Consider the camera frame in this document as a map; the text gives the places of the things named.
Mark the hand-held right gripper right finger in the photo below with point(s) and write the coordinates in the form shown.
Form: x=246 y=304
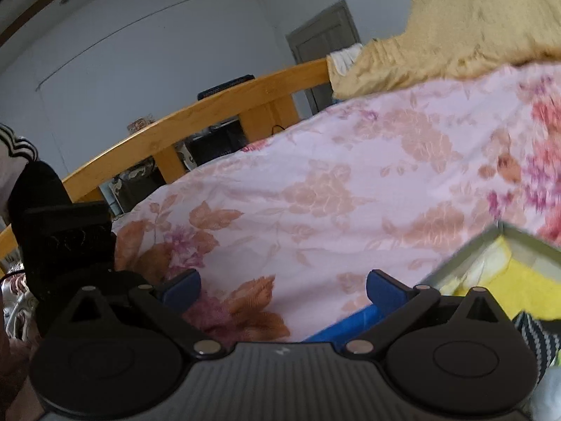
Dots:
x=388 y=289

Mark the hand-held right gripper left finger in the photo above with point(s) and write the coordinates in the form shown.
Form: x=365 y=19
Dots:
x=179 y=287

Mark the bright blue cloth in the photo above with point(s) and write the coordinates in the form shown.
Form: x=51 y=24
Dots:
x=350 y=324

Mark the grey shallow box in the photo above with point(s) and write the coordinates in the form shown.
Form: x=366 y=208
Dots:
x=464 y=245

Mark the small colourful box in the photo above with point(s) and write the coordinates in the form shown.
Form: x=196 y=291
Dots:
x=140 y=125

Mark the brownish pink cloth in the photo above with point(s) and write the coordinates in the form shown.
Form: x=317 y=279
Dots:
x=15 y=372

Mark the yellow cartoon towel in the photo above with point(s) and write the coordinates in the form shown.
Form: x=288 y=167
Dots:
x=534 y=280

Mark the black cabinet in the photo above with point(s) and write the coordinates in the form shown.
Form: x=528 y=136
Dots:
x=217 y=140

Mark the black cloth with white trim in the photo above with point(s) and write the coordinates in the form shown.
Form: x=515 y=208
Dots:
x=539 y=342

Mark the white fluffy cloth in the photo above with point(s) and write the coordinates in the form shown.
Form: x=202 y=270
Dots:
x=550 y=399

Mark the black flat device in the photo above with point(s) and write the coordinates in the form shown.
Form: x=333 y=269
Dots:
x=225 y=87

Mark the grey door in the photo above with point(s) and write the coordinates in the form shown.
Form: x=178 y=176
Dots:
x=324 y=30

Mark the yellow quilt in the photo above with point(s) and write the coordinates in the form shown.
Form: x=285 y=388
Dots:
x=460 y=30

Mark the wooden bed frame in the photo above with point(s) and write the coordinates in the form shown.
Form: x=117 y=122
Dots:
x=175 y=118

